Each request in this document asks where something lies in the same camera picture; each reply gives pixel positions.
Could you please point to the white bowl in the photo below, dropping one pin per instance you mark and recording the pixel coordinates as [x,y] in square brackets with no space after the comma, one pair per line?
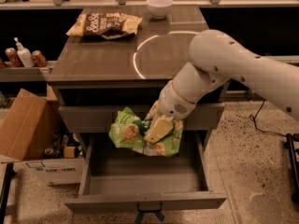
[159,8]

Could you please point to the brown yellow chip bag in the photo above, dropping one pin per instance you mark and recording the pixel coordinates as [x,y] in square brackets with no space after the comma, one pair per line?
[107,25]

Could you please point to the right red soda can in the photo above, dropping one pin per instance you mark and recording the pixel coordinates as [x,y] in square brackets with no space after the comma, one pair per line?
[39,58]

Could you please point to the closed upper drawer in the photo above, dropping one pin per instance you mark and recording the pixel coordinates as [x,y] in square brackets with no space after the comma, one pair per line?
[98,119]

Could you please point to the blue clamp under drawer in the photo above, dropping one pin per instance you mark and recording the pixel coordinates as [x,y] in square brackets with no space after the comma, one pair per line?
[141,215]

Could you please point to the cardboard box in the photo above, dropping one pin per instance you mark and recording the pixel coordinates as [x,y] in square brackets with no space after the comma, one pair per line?
[29,134]

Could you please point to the black stand left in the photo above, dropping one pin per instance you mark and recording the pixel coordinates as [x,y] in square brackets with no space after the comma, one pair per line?
[9,174]

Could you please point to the white pump bottle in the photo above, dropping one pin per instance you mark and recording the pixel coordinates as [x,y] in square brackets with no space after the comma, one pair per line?
[24,54]

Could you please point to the grey drawer cabinet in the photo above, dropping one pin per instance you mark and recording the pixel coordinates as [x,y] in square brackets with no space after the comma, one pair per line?
[131,70]

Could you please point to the red soda can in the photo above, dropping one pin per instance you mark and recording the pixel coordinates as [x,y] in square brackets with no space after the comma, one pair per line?
[39,58]
[13,57]

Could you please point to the left red soda can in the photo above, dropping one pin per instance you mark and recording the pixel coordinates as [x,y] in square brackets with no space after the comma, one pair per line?
[13,57]

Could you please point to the black stand right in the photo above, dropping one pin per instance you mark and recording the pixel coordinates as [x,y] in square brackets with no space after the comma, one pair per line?
[294,167]

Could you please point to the black stand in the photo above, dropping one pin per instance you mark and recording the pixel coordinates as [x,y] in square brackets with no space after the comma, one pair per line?
[294,167]
[9,174]

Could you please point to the green rice chip bag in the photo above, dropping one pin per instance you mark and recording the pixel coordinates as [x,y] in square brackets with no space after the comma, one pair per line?
[128,131]

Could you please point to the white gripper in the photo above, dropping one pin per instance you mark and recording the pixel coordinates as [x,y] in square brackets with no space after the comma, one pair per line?
[170,103]

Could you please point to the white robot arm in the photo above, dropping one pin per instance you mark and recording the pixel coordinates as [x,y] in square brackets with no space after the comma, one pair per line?
[216,58]

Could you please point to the open lower drawer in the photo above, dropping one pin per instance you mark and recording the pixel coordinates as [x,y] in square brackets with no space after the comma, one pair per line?
[120,180]

